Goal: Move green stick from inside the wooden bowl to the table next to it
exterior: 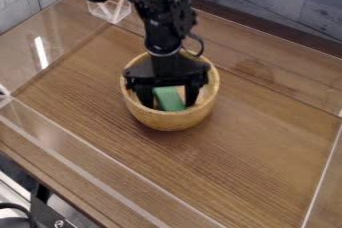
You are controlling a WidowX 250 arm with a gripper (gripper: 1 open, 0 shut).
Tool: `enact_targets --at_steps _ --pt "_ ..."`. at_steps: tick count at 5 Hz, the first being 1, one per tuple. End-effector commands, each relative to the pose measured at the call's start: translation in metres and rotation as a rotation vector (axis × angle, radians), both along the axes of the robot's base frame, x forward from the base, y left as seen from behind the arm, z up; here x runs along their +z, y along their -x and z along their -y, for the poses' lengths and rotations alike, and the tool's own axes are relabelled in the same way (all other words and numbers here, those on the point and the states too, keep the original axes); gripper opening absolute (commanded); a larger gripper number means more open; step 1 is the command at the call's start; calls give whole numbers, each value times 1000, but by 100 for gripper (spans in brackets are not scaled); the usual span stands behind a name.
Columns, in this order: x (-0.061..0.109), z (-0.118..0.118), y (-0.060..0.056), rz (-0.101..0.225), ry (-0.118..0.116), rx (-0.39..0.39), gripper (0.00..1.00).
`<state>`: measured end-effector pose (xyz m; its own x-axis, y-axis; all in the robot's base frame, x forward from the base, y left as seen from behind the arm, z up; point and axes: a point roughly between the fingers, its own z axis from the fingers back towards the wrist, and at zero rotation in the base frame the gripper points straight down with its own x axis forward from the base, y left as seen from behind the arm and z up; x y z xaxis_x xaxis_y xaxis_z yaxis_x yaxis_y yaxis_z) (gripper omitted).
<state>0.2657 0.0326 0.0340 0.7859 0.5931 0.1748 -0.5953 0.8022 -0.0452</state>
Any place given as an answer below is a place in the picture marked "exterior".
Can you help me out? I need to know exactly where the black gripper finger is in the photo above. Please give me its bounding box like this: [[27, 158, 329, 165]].
[[186, 84, 201, 107], [137, 85, 154, 108]]

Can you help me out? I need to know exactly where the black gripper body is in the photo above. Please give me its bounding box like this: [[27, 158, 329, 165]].
[[123, 53, 211, 90]]

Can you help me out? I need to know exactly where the round wooden bowl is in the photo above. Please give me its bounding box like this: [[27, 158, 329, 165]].
[[120, 50, 221, 131]]

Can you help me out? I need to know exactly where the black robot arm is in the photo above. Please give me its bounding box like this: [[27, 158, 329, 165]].
[[87, 0, 210, 107]]

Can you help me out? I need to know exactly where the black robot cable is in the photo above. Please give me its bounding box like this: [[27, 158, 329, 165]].
[[181, 31, 206, 58]]

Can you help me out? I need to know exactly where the black table frame leg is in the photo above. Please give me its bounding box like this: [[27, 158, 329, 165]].
[[0, 183, 82, 228]]

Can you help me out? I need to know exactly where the green rectangular stick block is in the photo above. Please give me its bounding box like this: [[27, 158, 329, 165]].
[[154, 87, 186, 112]]

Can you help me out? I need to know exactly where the clear acrylic tray wall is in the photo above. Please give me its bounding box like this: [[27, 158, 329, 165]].
[[0, 88, 225, 228]]

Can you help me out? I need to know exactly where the clear acrylic corner bracket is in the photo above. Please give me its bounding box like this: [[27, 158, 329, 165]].
[[87, 0, 133, 24]]

